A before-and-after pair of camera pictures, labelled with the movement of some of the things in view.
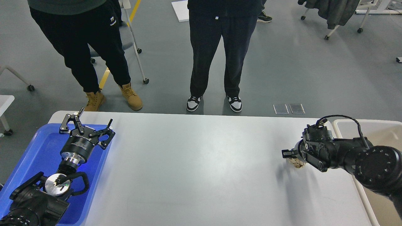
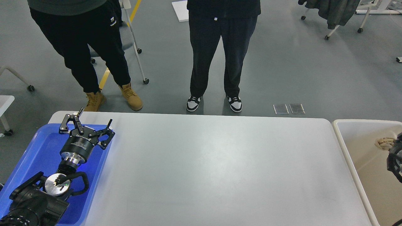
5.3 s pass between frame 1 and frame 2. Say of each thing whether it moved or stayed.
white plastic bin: stayed
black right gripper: moved
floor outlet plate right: stayed
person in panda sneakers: stayed
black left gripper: stayed
